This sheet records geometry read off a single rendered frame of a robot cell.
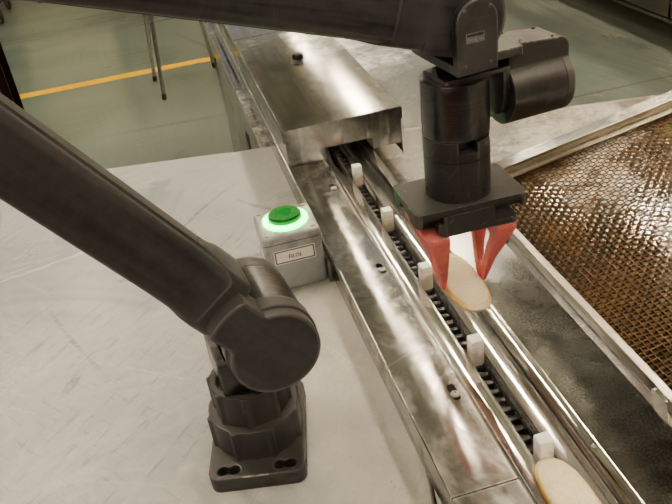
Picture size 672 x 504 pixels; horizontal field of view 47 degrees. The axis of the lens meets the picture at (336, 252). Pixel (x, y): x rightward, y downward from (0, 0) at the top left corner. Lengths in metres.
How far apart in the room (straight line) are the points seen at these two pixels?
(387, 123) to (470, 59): 0.56
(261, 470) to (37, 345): 0.37
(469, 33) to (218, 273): 0.26
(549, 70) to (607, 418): 0.32
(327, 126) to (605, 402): 0.58
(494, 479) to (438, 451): 0.05
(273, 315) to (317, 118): 0.57
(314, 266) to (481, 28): 0.43
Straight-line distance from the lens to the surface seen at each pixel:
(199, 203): 1.19
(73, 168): 0.56
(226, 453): 0.74
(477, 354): 0.77
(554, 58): 0.68
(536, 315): 0.87
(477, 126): 0.65
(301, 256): 0.93
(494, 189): 0.69
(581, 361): 0.82
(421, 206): 0.67
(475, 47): 0.61
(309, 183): 1.09
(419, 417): 0.70
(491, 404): 0.72
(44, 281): 1.10
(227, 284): 0.62
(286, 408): 0.72
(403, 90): 1.51
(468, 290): 0.73
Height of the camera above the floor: 1.35
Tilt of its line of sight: 32 degrees down
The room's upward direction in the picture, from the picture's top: 8 degrees counter-clockwise
